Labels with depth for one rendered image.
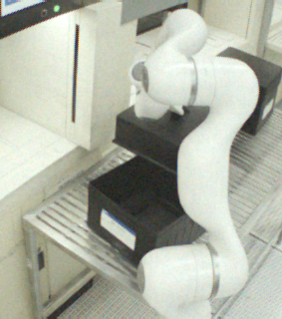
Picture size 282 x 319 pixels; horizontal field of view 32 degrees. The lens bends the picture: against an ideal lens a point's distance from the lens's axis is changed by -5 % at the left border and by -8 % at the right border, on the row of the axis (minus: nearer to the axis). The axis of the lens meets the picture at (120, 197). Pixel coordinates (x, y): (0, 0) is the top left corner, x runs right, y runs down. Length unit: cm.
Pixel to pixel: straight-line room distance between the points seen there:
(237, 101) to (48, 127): 104
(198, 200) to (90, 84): 76
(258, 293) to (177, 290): 159
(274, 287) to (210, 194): 170
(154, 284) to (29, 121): 107
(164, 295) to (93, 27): 85
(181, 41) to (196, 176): 26
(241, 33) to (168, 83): 204
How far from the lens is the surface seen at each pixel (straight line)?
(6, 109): 201
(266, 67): 226
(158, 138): 153
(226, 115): 95
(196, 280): 101
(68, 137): 181
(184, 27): 100
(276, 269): 271
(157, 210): 171
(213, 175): 95
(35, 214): 169
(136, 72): 135
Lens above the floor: 192
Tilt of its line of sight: 42 degrees down
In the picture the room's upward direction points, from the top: 5 degrees clockwise
